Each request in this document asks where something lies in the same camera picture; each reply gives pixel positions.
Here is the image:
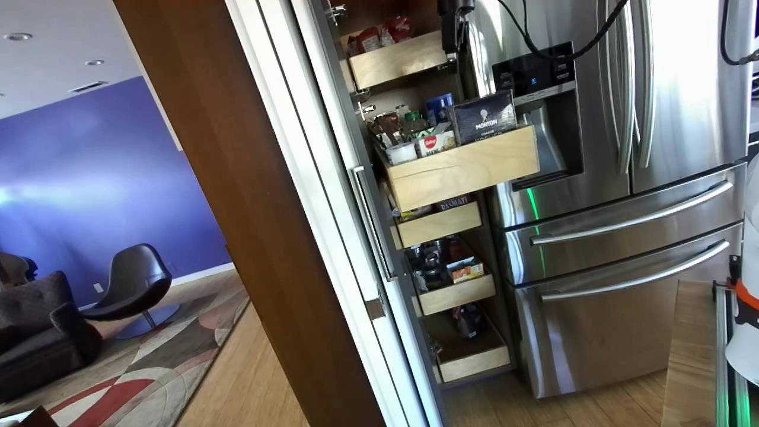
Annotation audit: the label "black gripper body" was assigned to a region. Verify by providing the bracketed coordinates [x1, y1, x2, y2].
[438, 0, 473, 31]

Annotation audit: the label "wooden pantry drawer with groceries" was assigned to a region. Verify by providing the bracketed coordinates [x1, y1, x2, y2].
[382, 121, 546, 215]

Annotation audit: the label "shallow wooden pantry drawer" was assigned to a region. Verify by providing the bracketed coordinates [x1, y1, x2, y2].
[343, 28, 459, 93]

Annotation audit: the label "red snack bag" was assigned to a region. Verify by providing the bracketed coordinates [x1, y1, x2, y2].
[376, 15, 422, 48]
[345, 26, 383, 55]

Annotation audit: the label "blue food box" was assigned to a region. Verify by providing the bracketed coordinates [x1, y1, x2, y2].
[425, 89, 458, 126]

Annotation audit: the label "black food package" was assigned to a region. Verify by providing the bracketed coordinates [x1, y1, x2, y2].
[448, 88, 521, 147]

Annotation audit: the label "fridge water ice dispenser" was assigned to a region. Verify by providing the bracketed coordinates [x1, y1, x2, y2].
[490, 39, 588, 185]

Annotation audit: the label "white jar red label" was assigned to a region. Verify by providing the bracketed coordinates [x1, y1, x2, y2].
[414, 126, 458, 159]

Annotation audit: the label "metal door hinge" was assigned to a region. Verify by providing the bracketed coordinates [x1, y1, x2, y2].
[319, 0, 351, 28]
[352, 96, 378, 124]

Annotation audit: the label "white food container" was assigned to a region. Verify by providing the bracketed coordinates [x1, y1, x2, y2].
[383, 137, 420, 166]

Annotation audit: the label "dark jars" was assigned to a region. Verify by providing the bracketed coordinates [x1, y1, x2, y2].
[408, 240, 452, 294]

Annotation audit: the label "box with orange label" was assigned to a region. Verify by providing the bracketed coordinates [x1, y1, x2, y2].
[442, 254, 489, 286]

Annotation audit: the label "stainless steel refrigerator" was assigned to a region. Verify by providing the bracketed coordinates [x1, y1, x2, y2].
[461, 0, 754, 402]

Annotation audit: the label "tall pantry cabinet door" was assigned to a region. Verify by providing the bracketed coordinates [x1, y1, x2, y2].
[110, 0, 445, 427]

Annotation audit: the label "metal door latch plate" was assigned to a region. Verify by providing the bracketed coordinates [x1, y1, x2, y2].
[362, 296, 388, 322]

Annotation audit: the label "dark bottle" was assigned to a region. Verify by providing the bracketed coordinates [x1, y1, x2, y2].
[450, 302, 485, 343]

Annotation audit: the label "ceiling air vent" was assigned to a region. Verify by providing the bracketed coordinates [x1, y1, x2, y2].
[69, 77, 108, 94]

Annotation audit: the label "black shell chair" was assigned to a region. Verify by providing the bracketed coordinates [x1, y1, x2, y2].
[81, 241, 176, 325]

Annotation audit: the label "patterned red grey rug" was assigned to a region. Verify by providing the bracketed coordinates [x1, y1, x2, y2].
[0, 270, 254, 427]

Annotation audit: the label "dark grey sofa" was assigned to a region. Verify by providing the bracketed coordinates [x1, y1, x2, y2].
[0, 248, 107, 402]

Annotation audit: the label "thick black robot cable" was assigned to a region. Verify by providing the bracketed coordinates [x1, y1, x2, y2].
[496, 0, 759, 69]

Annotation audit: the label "vertical fridge door handle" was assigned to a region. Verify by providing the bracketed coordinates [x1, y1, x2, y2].
[598, 0, 637, 171]
[631, 0, 661, 171]

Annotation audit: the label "silver pantry door handle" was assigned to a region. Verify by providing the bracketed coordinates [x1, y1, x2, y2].
[348, 163, 399, 283]

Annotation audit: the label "horizontal fridge drawer handle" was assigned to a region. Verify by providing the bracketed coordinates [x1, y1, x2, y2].
[538, 236, 734, 305]
[528, 178, 737, 248]

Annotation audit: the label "metal frame rail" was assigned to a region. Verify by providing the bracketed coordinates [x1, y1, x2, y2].
[712, 280, 754, 427]

